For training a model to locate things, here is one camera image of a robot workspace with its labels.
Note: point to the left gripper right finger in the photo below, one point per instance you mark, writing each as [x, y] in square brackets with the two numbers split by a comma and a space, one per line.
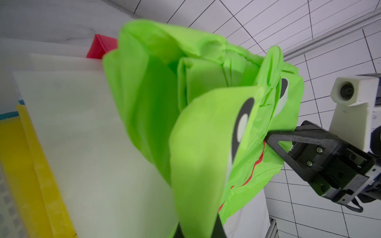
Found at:
[218, 230]

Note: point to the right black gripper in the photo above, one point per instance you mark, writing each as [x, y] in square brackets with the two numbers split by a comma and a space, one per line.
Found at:
[336, 171]

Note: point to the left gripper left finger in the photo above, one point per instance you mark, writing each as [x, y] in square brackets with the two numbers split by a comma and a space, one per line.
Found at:
[178, 233]

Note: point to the white raincoat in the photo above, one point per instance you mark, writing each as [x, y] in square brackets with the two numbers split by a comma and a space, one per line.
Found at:
[108, 188]

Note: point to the green frog raincoat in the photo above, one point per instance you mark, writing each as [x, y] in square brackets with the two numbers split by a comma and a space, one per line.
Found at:
[199, 108]

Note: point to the yellow raincoat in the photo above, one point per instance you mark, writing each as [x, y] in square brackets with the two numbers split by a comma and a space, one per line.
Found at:
[31, 203]

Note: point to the pink bunny raincoat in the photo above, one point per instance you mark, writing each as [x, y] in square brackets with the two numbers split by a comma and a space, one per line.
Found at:
[100, 46]

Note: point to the blue raincoat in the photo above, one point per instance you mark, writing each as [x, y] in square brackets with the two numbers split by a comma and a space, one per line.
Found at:
[9, 115]

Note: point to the white plastic basket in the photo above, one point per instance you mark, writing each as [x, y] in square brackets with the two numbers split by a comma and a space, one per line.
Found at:
[23, 55]

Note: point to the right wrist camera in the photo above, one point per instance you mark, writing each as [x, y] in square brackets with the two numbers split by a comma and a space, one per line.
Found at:
[356, 98]

